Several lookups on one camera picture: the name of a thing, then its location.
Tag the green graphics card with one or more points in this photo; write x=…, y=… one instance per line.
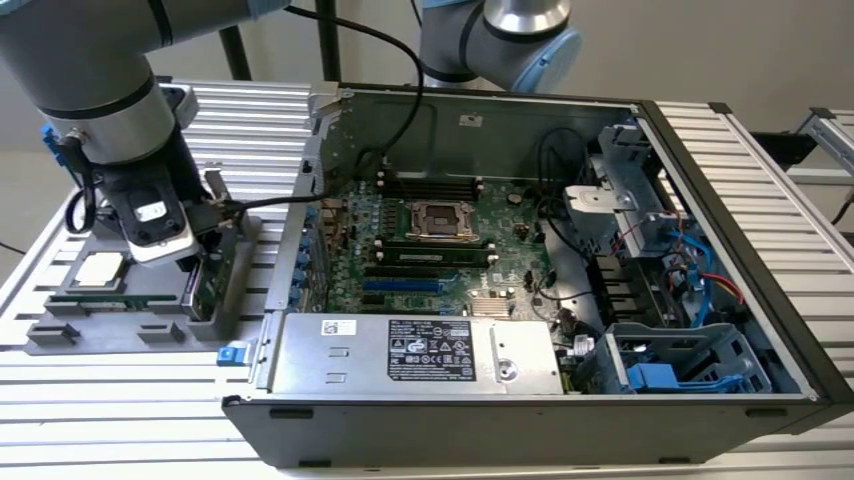
x=223, y=285

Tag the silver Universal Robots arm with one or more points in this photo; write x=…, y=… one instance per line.
x=87, y=65

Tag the silver CPU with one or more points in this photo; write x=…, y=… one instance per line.
x=100, y=267

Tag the bare green RAM stick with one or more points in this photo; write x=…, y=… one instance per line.
x=150, y=301

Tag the black stand pole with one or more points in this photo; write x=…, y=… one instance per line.
x=327, y=55
x=236, y=55

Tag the grey parts rack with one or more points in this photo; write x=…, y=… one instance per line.
x=107, y=342

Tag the blue case latch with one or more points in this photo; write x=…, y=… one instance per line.
x=234, y=354

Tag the short black expansion slot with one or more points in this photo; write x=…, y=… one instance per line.
x=375, y=300

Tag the long black expansion slot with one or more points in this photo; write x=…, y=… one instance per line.
x=407, y=271

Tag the CPU socket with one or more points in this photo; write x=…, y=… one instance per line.
x=434, y=216

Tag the blue expansion slot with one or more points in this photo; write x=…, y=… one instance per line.
x=403, y=286

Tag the RAM stick with white label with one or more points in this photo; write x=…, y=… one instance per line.
x=427, y=257

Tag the silver power supply unit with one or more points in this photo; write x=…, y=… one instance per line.
x=320, y=370

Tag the small white sticker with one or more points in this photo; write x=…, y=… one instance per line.
x=471, y=120

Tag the silver coin cell battery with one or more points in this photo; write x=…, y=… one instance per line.
x=513, y=196

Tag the green motherboard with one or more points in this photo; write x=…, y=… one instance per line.
x=514, y=250

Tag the small silver chipset heatsink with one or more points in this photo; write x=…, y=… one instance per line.
x=490, y=307

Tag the open grey PC case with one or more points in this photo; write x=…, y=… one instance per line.
x=467, y=430

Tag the grey metal drive cage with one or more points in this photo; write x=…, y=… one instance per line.
x=617, y=150

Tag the grey disk bay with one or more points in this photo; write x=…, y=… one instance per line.
x=667, y=332

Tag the blue disk carrier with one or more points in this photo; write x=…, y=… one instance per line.
x=650, y=376

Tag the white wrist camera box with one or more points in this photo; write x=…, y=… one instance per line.
x=163, y=250

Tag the silver metal bracket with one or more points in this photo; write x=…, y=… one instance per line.
x=594, y=200

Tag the neighbouring metal table frame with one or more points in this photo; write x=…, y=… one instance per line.
x=827, y=125

